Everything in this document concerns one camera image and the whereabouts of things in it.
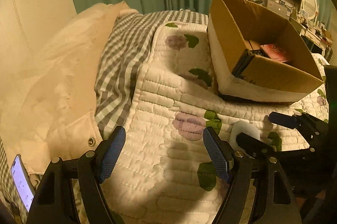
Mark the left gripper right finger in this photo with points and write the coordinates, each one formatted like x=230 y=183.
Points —
x=234 y=167

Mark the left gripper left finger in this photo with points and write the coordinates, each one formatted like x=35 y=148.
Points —
x=93 y=168

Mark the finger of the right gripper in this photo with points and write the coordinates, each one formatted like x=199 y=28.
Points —
x=253 y=146
x=288 y=121

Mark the white earbuds case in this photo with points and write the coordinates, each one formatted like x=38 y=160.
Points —
x=243 y=127

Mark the red pink small book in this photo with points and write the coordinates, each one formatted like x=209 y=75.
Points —
x=275 y=53

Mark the black remote control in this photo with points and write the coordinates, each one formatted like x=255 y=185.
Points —
x=244 y=61

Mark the floral white quilt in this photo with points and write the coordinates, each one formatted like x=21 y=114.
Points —
x=157 y=81

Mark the cream fluffy blanket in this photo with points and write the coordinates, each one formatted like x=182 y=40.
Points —
x=48 y=106

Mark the lit smartphone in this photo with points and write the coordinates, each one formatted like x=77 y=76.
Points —
x=22 y=182

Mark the brown cardboard box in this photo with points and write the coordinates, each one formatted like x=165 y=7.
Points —
x=236 y=25

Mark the dark suitcase beside table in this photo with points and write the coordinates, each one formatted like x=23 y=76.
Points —
x=328 y=53

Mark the white dressing table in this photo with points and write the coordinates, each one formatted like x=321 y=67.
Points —
x=313 y=42

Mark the silver mini fridge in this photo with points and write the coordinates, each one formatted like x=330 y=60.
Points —
x=278 y=9

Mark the grey checked bed sheet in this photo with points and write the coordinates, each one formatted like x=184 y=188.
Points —
x=151 y=74

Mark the white oval vanity mirror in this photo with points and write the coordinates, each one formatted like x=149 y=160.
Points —
x=310 y=7

